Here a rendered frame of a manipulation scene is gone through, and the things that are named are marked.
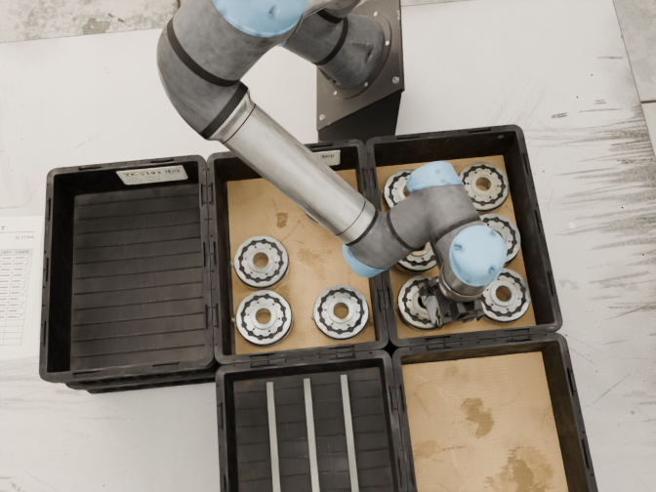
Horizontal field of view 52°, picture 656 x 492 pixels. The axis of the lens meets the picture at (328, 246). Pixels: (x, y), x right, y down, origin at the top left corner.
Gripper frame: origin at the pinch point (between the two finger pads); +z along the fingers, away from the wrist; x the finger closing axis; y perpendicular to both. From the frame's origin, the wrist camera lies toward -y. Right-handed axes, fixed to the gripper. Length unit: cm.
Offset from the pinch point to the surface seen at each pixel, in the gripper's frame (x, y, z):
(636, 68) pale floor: 104, -84, 85
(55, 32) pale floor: -96, -143, 85
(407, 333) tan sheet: -7.5, 5.0, 1.9
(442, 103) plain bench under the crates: 15, -47, 15
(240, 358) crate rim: -37.6, 5.2, -8.2
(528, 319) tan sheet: 15.1, 7.1, 1.9
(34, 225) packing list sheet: -80, -37, 15
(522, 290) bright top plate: 14.8, 2.0, -0.9
